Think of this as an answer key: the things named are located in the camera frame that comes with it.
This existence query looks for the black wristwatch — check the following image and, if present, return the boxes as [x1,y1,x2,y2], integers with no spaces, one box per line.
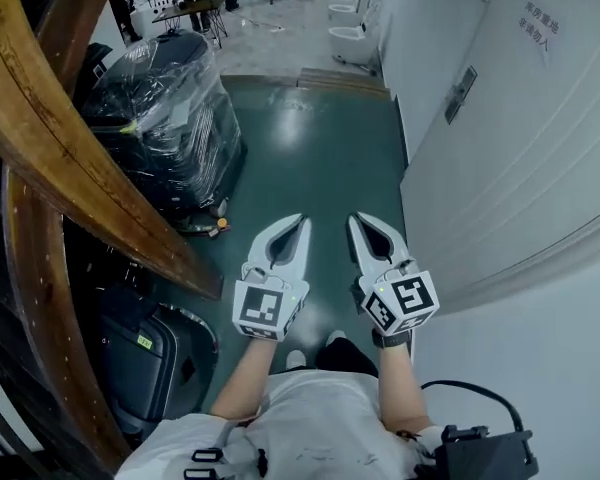
[371,328,412,350]

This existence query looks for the grey door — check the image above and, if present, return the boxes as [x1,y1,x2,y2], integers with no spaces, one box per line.
[398,0,600,314]

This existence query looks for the plastic wrapped black machine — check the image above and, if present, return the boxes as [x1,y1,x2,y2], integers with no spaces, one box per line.
[77,30,249,219]

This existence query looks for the grey harness strap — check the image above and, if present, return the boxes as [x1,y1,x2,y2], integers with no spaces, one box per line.
[214,417,271,474]

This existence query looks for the wooden floor ramp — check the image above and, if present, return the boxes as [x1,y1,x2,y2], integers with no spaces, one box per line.
[297,66,392,100]

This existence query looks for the person's left forearm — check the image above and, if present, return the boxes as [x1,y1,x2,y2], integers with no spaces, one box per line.
[208,336,276,419]

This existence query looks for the black hard case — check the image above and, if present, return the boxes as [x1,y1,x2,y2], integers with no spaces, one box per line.
[97,300,221,434]

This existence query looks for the person's white shirt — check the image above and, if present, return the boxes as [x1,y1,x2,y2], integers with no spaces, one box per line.
[114,370,446,480]

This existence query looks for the brown wooden frame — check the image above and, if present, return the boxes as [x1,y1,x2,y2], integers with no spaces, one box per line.
[0,0,226,480]

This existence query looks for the small orange item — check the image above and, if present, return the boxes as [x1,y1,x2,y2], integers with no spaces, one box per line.
[207,215,234,239]

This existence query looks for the black hip-worn device box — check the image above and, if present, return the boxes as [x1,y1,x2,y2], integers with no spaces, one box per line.
[414,423,540,480]

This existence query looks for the white paper sign red print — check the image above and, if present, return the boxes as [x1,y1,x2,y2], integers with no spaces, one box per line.
[512,0,564,69]

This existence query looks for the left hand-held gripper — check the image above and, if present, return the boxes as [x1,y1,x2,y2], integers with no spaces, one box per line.
[231,212,313,341]

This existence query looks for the silver door lever handle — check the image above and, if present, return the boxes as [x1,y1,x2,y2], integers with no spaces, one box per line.
[444,81,471,110]

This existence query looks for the thick black cable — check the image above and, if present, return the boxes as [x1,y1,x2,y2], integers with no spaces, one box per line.
[419,378,526,437]

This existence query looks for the person's right forearm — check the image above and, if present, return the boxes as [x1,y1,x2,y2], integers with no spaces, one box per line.
[372,328,434,434]

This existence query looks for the person's black trousers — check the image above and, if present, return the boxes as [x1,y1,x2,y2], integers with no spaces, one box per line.
[313,338,381,375]

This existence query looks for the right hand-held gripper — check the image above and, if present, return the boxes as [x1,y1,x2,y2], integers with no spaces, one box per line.
[347,211,441,338]

